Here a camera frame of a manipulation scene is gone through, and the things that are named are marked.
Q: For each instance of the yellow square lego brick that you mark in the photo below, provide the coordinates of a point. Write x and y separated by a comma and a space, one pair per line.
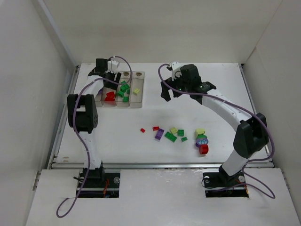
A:
173, 130

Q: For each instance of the green long lego brick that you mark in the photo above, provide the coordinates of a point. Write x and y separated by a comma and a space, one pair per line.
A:
170, 137

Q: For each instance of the green lettered lego brick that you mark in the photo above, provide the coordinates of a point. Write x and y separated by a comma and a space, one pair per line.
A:
180, 133

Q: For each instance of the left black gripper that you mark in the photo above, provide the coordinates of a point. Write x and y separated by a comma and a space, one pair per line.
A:
111, 80

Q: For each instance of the clear container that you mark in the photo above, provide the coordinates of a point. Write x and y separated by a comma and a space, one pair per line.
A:
137, 82
98, 98
125, 76
108, 104

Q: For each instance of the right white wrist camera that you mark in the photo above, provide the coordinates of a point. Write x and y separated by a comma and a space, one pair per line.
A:
175, 69

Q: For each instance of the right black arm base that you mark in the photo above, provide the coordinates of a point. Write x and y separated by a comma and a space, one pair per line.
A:
218, 187

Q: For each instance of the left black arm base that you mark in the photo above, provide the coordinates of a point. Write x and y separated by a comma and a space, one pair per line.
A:
99, 188

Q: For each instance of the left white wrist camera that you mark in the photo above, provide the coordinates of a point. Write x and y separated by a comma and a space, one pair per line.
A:
112, 66

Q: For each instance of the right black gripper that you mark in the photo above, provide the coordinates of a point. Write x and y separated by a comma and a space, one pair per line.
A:
170, 88

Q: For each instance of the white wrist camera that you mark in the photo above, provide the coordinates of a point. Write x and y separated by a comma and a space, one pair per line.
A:
112, 66
175, 69

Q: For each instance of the small yellow lego piece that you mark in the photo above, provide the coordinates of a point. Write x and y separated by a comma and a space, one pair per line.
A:
136, 91

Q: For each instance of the green lego brick tall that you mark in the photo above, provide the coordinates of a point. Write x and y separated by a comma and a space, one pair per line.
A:
120, 93

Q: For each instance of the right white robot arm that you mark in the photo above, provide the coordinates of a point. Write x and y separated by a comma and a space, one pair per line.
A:
250, 129

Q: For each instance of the purple flower lego brick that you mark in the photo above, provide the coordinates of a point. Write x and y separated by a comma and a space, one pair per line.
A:
201, 141

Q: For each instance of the red round lego piece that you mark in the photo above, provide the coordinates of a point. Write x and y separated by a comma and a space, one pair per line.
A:
110, 94

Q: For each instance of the red cylinder lego brick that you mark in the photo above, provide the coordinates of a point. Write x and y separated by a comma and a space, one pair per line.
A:
203, 149

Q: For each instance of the clear container far left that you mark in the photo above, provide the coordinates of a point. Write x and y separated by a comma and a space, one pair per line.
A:
98, 98

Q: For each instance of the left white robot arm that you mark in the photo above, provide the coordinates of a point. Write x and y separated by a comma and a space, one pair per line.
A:
83, 116

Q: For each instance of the clear container far right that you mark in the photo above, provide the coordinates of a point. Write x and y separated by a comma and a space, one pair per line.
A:
137, 82

